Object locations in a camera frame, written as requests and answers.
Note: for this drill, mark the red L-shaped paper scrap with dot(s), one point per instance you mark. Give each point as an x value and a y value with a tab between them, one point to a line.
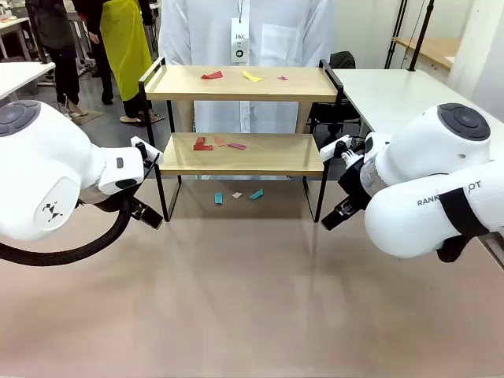
201	146

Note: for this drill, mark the salmon paper scrap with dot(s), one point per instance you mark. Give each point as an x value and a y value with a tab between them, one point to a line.
219	141

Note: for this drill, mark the person in dark clothes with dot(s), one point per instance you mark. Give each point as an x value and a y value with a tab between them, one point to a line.
59	23

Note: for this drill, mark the brown floor mat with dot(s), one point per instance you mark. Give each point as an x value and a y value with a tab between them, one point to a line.
88	116

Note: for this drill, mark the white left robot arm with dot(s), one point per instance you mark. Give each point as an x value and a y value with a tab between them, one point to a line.
39	157

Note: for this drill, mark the person in white coat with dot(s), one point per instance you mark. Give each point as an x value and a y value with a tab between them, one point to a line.
283	39

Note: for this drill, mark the white background workbench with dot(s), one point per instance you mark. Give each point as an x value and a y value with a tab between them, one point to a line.
12	25

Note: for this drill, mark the large white side table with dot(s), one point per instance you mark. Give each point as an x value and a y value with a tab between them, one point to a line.
390	98

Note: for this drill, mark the apron wearer's bare hand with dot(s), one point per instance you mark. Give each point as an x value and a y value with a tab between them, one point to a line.
94	38

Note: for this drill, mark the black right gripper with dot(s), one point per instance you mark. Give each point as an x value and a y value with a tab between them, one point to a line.
354	185

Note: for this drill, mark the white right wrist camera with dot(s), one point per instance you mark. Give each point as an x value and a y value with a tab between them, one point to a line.
330	150

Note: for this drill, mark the white standing desk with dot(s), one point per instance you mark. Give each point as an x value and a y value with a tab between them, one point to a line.
19	76

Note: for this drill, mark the black straight stand pole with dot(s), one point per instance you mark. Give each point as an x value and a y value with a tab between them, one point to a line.
421	35

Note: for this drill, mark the wooden background table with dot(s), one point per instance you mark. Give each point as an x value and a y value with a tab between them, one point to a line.
433	49

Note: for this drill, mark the grey table edge rail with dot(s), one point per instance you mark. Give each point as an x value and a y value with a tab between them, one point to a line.
495	250

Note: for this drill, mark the black office chair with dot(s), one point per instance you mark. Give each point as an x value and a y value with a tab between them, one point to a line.
342	61

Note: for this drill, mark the teal paper scrap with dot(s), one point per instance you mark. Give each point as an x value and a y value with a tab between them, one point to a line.
219	198
256	194

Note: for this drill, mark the black tripod stand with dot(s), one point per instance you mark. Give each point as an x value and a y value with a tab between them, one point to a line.
395	35

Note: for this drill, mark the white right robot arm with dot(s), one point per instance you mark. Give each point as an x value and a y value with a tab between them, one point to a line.
433	141

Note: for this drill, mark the person in yellow apron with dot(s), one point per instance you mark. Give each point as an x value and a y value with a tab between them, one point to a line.
126	51

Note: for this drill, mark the small magenta paper scrap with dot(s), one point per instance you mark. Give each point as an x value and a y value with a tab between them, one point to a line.
282	78

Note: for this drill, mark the white name badge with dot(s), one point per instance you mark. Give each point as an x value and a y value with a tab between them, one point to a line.
240	39

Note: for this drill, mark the two-tier wooden black-frame shelf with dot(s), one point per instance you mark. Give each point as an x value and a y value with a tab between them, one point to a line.
244	90

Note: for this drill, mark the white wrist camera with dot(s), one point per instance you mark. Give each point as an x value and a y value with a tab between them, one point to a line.
138	142
330	150

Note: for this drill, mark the yellow paper scrap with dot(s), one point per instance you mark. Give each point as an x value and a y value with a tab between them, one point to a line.
252	76

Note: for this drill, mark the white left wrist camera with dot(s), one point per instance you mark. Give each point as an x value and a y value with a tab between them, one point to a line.
138	142

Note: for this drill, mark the pink paper scrap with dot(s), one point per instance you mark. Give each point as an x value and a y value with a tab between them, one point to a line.
237	146

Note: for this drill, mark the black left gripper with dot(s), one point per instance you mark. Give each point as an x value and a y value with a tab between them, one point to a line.
138	206

